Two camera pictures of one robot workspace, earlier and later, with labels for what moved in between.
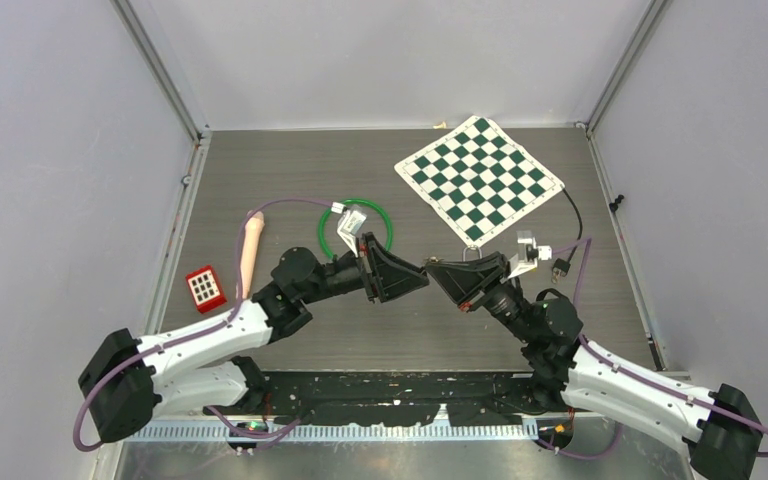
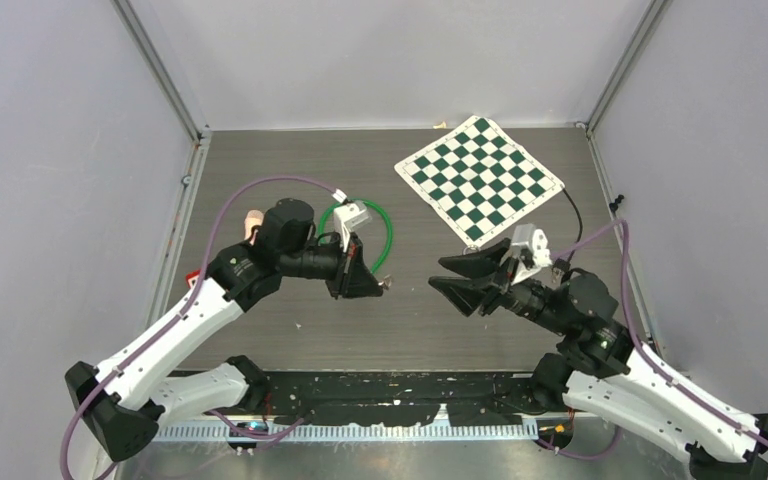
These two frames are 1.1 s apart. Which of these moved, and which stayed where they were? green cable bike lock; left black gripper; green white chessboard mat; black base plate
Moved: left black gripper
Stayed: green white chessboard mat; green cable bike lock; black base plate
